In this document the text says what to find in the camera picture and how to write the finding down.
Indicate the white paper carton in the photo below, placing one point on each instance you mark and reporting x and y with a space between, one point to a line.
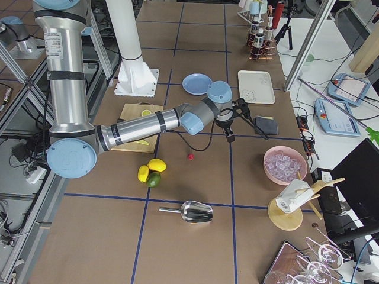
297 193

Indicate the tea bottle right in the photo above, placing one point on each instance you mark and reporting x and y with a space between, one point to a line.
268 33

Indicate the blue teach pendant far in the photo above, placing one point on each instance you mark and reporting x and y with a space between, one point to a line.
348 88

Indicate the tea bottle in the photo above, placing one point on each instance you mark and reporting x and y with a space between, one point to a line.
259 38
253 33
268 33

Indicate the tea bottle left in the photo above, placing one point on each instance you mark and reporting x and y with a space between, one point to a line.
259 38

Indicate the pink bowl of ice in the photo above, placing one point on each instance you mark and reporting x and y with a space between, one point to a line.
283 164

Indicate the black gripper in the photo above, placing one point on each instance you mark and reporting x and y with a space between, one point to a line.
224 122

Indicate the red cylinder tube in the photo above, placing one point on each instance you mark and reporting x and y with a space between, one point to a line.
277 13

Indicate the grey folded cloth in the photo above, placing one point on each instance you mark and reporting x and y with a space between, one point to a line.
266 126

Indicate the wooden cutting board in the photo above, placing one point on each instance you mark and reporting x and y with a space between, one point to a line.
129 112

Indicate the cream bear tray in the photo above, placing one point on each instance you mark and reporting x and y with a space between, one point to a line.
255 87

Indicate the blue teach pendant near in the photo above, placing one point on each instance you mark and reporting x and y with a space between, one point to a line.
333 119

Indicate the yellow plastic knife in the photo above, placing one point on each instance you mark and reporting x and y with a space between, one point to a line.
143 142

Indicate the blue round plate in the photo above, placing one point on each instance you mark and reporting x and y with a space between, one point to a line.
196 83

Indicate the black camera tripod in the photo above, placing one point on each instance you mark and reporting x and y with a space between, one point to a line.
286 28

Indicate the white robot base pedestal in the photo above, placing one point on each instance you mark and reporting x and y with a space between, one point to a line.
135 78

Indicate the white wire cup rack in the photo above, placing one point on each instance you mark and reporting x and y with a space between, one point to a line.
253 10

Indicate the shiny metal scoop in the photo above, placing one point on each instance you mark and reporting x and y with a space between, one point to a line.
192 212

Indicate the large yellow lemon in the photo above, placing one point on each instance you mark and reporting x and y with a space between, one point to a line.
157 165

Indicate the round wooden stand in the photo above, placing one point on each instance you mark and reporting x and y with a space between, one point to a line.
291 221

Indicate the half lemon slice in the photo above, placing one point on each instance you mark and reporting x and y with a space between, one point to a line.
145 112

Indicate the wine glass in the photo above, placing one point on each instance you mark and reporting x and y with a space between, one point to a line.
328 252

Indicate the blue teach pendant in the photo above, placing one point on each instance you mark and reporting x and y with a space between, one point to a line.
348 88
333 119

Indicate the tea bottle middle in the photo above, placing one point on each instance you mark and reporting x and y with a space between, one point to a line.
253 33

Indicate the green lime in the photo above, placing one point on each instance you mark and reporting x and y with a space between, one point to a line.
153 179

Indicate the copper wire bottle rack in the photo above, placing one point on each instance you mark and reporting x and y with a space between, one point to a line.
261 48

